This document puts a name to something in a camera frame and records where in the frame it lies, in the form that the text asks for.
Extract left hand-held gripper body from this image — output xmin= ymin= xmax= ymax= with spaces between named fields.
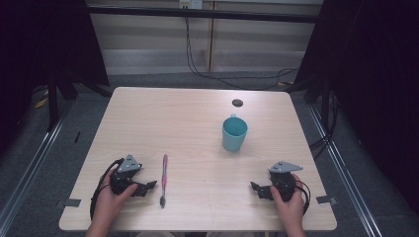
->
xmin=109 ymin=153 xmax=144 ymax=196

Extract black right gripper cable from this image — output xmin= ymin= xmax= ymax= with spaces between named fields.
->
xmin=293 ymin=179 xmax=312 ymax=217

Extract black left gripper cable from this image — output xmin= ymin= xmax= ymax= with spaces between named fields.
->
xmin=89 ymin=158 xmax=125 ymax=221

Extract yellow floor piece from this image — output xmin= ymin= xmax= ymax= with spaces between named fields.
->
xmin=34 ymin=96 xmax=49 ymax=110

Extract black floor cables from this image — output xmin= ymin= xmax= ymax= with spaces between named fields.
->
xmin=308 ymin=91 xmax=341 ymax=160

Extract pink toothbrush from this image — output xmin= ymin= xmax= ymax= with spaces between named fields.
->
xmin=159 ymin=153 xmax=169 ymax=209

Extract black horizontal bar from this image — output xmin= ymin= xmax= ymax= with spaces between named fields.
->
xmin=86 ymin=5 xmax=323 ymax=25

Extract person's left hand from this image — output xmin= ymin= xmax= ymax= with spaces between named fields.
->
xmin=96 ymin=168 xmax=139 ymax=216

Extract white wall outlet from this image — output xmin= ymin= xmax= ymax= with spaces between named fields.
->
xmin=179 ymin=0 xmax=204 ymax=10

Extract grey tape strip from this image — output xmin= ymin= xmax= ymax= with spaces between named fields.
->
xmin=63 ymin=197 xmax=82 ymax=208
xmin=315 ymin=195 xmax=338 ymax=205

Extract person's right hand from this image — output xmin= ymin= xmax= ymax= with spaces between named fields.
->
xmin=269 ymin=173 xmax=306 ymax=219

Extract black wall cable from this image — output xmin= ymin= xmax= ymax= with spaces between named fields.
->
xmin=184 ymin=16 xmax=299 ymax=91

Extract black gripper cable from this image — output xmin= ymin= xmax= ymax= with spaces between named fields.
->
xmin=89 ymin=158 xmax=125 ymax=221
xmin=293 ymin=179 xmax=312 ymax=217

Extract teal cup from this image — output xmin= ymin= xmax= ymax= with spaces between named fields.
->
xmin=220 ymin=114 xmax=249 ymax=153

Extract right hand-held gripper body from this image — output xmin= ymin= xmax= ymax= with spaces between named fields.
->
xmin=268 ymin=160 xmax=304 ymax=202

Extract black metal stand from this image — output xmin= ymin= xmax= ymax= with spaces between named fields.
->
xmin=46 ymin=70 xmax=78 ymax=132

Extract metal floor rail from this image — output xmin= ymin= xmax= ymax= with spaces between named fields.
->
xmin=307 ymin=104 xmax=383 ymax=237
xmin=0 ymin=110 xmax=68 ymax=229

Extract dark curtain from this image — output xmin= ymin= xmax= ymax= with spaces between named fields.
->
xmin=0 ymin=0 xmax=111 ymax=157
xmin=292 ymin=0 xmax=419 ymax=206

